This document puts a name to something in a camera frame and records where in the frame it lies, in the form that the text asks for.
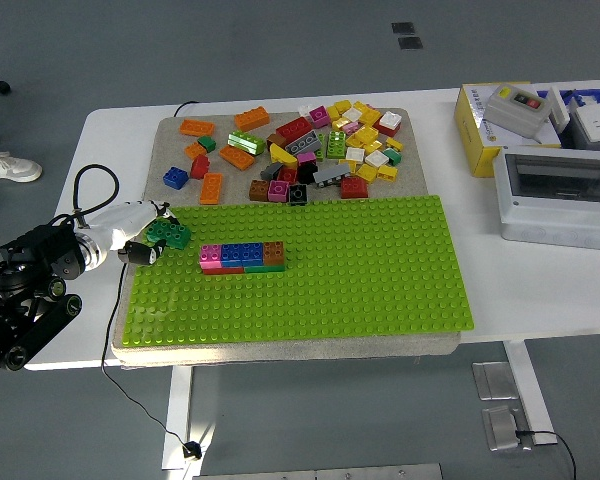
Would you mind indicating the red brick white top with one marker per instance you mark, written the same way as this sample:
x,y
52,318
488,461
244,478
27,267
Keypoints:
x,y
389,120

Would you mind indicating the grey long brick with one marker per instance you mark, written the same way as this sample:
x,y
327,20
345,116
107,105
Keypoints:
x,y
304,146
331,175

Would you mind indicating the grey sloped brick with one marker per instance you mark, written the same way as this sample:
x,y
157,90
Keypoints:
x,y
271,172

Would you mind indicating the brown four-stud brick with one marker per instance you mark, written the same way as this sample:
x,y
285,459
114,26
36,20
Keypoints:
x,y
259,191
274,250

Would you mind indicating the white electrical distribution box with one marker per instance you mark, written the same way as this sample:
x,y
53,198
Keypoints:
x,y
555,220

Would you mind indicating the grey push-button switch box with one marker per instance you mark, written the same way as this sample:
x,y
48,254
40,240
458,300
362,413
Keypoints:
x,y
510,117

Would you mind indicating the small orange brick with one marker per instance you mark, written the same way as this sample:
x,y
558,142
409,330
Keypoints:
x,y
194,151

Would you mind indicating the yellow cardboard box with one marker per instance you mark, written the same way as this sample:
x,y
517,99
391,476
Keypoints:
x,y
467,130

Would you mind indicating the pink brick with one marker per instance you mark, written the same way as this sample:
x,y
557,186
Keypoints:
x,y
351,128

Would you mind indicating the small lime green brick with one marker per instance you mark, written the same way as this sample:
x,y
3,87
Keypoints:
x,y
321,150

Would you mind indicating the red four-stud brick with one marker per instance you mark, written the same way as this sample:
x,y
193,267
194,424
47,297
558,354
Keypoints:
x,y
199,168

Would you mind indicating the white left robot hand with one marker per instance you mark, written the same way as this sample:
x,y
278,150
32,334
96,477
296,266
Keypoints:
x,y
125,220

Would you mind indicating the magenta four-stud brick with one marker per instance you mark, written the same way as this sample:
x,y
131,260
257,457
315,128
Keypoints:
x,y
278,191
210,254
319,117

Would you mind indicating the white switch plate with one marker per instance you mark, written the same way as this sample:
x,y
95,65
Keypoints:
x,y
559,112

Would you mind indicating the flat green brick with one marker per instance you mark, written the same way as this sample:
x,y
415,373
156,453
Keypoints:
x,y
265,268

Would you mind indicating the blue eight-stud brick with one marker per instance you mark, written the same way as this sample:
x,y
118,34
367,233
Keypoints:
x,y
242,252

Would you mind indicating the white table leg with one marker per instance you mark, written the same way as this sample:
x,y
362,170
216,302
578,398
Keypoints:
x,y
177,410
527,390

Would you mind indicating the long metal floor plate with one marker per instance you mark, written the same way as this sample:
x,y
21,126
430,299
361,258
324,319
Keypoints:
x,y
320,473

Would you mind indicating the grey-brown mat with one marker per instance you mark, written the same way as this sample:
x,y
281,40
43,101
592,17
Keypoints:
x,y
410,185

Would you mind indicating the lime green eight-stud brick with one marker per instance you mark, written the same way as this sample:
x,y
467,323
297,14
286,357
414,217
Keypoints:
x,y
336,145

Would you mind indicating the small brown brick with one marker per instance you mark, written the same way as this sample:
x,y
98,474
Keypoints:
x,y
273,142

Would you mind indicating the lime green studded baseplate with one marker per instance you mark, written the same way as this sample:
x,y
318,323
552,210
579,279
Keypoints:
x,y
355,275

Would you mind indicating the yellow curved brick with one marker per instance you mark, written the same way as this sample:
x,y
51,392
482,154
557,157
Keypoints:
x,y
282,156

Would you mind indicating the orange long brick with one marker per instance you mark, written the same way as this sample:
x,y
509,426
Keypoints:
x,y
252,120
197,128
236,157
211,189

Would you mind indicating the dark green eight-stud brick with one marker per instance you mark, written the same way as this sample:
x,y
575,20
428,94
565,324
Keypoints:
x,y
172,235

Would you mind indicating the blue four-stud brick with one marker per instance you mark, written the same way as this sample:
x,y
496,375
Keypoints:
x,y
175,178

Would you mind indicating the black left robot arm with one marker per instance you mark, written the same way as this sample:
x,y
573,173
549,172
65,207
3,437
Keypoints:
x,y
35,245

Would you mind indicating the small white brick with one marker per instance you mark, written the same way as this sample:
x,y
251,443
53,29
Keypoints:
x,y
305,111

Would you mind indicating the person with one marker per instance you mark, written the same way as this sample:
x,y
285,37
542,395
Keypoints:
x,y
10,170

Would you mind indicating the flat red brick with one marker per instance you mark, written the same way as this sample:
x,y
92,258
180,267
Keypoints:
x,y
225,271

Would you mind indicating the black four-stud brick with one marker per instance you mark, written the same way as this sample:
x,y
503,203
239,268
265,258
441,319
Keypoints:
x,y
298,195

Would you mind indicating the black floor cover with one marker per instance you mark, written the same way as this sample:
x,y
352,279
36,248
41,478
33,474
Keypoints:
x,y
410,43
403,27

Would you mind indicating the small magenta brick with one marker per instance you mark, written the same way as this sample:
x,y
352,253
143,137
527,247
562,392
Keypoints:
x,y
306,158

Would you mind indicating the red sloped brick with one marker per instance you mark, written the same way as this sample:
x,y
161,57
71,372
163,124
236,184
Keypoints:
x,y
354,188

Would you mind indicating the blue plastic bin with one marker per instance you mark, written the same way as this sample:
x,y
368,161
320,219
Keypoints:
x,y
592,94

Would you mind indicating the lime green long brick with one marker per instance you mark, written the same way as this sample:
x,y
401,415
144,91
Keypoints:
x,y
247,141

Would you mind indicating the small red brick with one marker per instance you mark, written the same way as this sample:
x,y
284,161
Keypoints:
x,y
287,176

